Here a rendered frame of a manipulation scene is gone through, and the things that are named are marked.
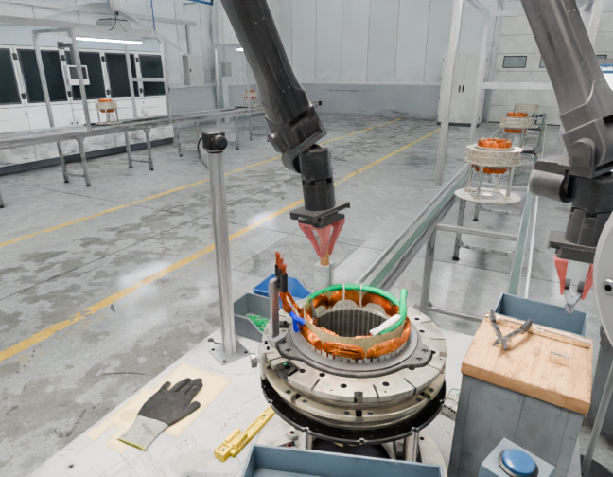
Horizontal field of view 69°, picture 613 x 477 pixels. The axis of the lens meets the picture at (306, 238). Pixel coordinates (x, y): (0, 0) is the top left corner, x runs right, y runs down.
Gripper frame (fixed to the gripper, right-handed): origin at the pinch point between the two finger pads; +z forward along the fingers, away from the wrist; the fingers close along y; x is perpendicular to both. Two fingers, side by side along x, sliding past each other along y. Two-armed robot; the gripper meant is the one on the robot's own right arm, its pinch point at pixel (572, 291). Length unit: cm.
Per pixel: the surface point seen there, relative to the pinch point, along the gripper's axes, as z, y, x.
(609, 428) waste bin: 110, -30, -120
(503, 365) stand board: 12.1, 7.7, 9.0
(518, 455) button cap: 14.4, 2.9, 25.8
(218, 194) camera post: -7, 77, 2
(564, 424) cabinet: 17.9, -2.4, 11.3
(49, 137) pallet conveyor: 37, 586, -240
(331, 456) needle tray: 12.8, 23.7, 40.5
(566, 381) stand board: 12.1, -1.5, 8.2
